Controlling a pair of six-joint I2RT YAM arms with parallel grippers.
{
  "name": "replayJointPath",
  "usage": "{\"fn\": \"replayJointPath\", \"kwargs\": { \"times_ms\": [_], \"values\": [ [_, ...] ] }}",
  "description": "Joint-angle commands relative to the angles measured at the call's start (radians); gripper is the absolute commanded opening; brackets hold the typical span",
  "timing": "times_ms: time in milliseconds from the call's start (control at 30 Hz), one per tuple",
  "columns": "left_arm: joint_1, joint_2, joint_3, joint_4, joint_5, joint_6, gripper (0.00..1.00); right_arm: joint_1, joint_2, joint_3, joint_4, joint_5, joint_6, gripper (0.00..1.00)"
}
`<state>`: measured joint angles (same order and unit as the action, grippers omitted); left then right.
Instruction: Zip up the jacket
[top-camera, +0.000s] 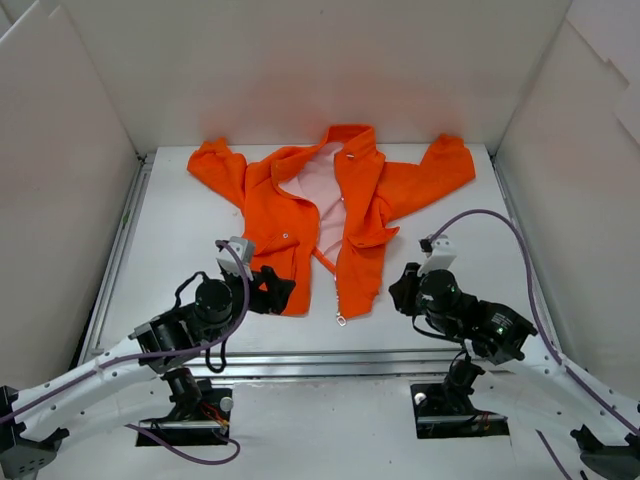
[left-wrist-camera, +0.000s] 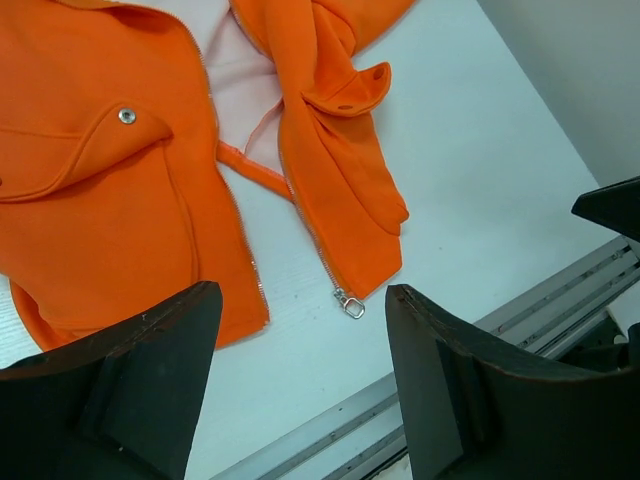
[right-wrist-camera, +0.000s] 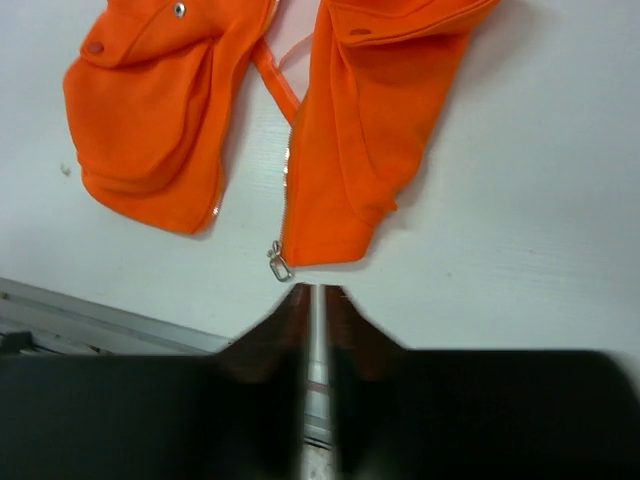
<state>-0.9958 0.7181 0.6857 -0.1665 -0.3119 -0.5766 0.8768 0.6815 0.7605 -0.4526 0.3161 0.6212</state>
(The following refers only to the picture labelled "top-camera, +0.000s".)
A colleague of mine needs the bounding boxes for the orange zip jacket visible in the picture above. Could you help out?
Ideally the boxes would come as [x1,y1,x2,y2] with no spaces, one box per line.
[187,124,476,321]

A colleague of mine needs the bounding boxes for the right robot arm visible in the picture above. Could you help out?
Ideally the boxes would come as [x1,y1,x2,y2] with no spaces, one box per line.
[389,263,639,479]

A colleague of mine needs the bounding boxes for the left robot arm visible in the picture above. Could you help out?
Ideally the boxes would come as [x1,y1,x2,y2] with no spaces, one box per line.
[1,266,295,479]

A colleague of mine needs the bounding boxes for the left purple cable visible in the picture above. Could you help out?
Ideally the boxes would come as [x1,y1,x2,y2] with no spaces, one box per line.
[0,239,251,466]

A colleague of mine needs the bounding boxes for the purple cable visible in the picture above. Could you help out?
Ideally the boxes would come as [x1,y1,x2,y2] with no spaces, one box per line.
[424,208,640,480]
[0,239,251,466]

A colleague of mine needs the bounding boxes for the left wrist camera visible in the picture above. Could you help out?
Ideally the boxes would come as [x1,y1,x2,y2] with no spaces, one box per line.
[215,236,255,279]

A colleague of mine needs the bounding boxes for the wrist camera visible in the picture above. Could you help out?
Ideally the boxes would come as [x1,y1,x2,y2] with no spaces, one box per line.
[215,236,255,279]
[417,235,457,277]

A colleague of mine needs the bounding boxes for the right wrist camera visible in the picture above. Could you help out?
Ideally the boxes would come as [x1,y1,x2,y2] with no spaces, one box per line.
[417,235,457,277]

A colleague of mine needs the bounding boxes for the aluminium table frame rail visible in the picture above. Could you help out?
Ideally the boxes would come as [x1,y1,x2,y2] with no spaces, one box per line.
[79,144,555,380]

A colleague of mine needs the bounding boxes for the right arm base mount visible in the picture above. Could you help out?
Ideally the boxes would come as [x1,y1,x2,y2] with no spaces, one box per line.
[410,351,510,440]

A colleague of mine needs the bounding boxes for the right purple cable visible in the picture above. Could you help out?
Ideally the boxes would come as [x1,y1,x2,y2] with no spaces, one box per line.
[424,208,640,480]

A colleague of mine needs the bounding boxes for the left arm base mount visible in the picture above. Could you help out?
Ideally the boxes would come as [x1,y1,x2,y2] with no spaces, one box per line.
[138,368,233,447]

